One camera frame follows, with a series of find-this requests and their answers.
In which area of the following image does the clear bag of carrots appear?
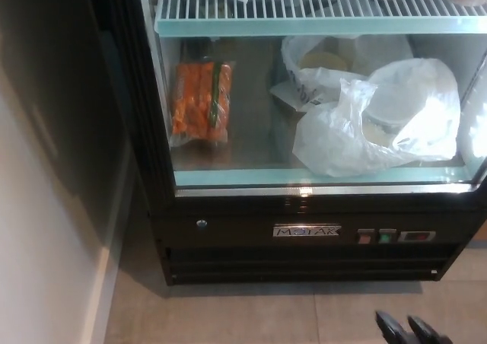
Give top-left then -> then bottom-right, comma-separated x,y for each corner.
168,56 -> 234,149

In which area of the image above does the red rocker switch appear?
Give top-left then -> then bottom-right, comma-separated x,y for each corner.
356,228 -> 376,245

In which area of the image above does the large white plastic bag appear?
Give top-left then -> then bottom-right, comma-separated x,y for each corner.
291,59 -> 462,177

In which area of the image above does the black vent grille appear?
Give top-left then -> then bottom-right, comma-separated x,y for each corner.
164,244 -> 458,285

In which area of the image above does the round white food container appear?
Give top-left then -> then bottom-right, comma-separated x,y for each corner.
360,103 -> 415,142

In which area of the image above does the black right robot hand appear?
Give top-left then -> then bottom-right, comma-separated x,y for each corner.
374,309 -> 452,344

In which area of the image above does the black display refrigerator body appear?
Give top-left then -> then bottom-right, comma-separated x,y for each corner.
101,0 -> 487,288

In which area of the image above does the black temperature display panel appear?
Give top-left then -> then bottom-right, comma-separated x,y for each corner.
397,229 -> 436,244

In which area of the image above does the white wire refrigerator shelf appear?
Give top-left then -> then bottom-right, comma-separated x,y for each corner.
154,0 -> 487,37

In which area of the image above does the printed white plastic bag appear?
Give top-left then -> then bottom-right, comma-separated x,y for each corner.
270,34 -> 414,113

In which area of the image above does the silver brand name plate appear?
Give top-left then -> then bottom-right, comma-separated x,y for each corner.
272,224 -> 342,240

